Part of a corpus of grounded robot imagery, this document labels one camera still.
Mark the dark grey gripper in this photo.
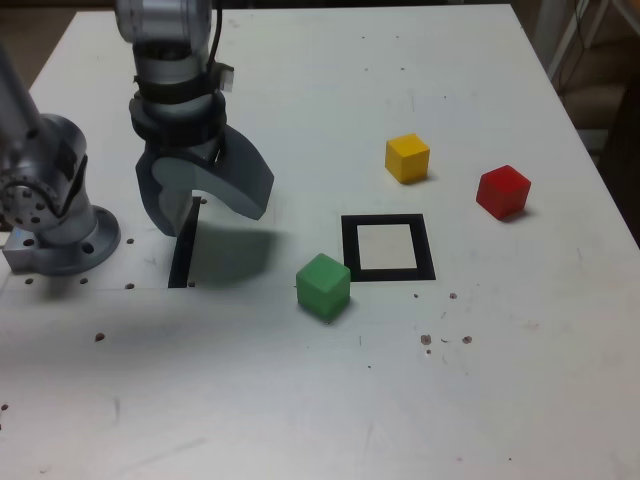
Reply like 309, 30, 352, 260
136, 123, 276, 237

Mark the green cube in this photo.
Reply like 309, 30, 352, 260
295, 253, 352, 322

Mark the yellow cube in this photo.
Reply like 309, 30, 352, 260
385, 132, 432, 185

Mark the red cube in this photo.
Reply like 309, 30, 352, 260
475, 164, 532, 221

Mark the black tape square outline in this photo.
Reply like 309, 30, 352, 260
340, 213, 437, 283

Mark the black tape strip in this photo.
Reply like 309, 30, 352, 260
168, 196, 202, 290

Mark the white frame furniture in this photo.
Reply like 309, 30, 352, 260
537, 0, 640, 96

